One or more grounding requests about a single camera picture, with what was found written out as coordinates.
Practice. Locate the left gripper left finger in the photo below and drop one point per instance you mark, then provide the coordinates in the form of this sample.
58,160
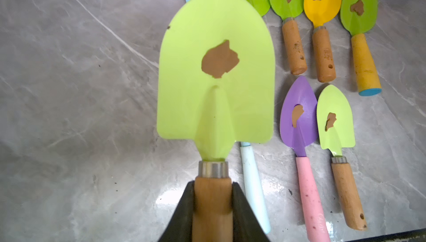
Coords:
180,226

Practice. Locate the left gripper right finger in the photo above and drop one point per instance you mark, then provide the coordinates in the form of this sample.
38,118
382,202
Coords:
246,227

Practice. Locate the lime trowel wooden handle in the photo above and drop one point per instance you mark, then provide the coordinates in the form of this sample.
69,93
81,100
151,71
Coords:
216,87
336,131

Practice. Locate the blue trowel blue handle front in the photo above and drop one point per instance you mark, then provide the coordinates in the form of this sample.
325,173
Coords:
253,187

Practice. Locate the purple trowel pink handle front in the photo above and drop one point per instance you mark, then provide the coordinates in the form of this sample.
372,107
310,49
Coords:
298,129

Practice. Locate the yellow trowel wooden handle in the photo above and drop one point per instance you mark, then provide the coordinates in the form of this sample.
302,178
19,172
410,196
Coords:
320,12

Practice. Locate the green trowel yellow handle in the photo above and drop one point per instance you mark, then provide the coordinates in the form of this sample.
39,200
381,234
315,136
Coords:
358,17

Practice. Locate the green trowel wooden handle right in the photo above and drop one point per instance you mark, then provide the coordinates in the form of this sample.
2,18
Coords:
289,10

